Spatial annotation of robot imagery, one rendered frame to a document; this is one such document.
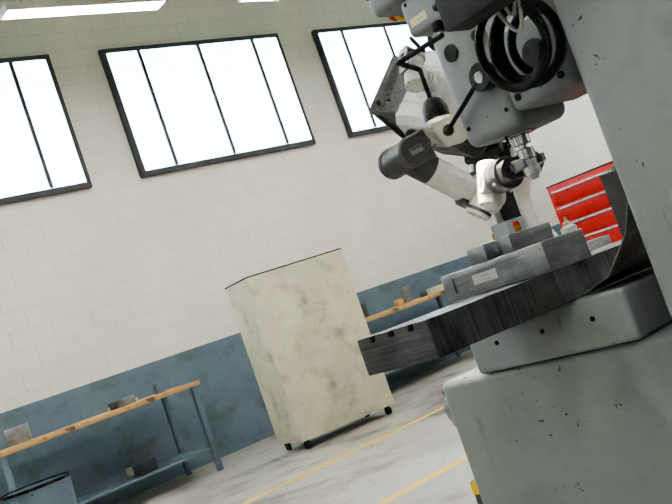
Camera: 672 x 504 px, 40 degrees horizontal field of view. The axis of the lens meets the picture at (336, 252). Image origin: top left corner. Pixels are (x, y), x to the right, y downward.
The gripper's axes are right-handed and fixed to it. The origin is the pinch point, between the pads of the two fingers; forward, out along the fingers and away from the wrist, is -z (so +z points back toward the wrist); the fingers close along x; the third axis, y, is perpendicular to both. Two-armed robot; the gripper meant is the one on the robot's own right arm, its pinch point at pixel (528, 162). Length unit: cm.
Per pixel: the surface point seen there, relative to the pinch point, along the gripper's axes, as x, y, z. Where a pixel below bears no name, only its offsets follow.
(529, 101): -5.4, -11.7, -18.3
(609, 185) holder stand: 28.1, 11.7, 12.2
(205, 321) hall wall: 41, -11, 820
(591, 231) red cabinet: 307, 30, 461
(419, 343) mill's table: -55, 31, -30
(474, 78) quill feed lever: -11.1, -22.4, -8.2
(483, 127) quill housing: -9.9, -11.3, -2.1
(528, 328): -17.2, 38.4, -3.0
